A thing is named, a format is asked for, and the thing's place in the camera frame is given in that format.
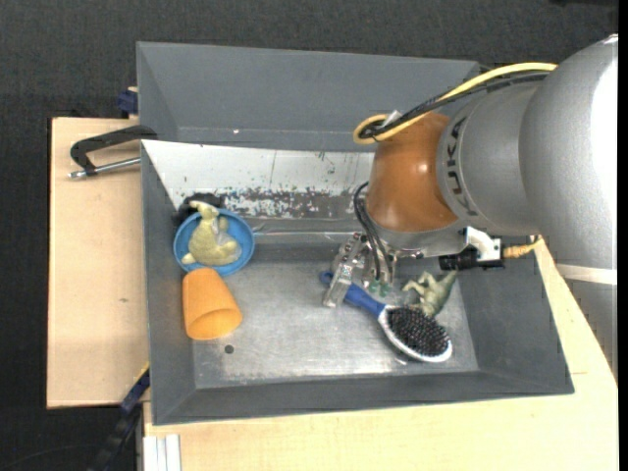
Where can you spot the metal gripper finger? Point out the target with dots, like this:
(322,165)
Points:
(342,257)
(338,287)

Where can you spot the grey metal bin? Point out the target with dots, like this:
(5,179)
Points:
(304,341)

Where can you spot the green toy dinosaur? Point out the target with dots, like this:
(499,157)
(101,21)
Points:
(434,290)

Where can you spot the blue and white hairbrush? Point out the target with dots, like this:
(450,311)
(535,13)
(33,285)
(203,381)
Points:
(417,334)

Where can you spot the blue round bowl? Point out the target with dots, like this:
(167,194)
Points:
(240,236)

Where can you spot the orange plastic cup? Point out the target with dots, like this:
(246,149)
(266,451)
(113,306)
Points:
(208,304)

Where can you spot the yellow-green toy animal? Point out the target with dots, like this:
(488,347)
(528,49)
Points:
(208,245)

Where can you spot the pale wood board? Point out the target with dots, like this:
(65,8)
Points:
(93,273)

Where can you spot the black cylinder on white bracket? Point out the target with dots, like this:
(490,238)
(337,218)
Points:
(466,260)

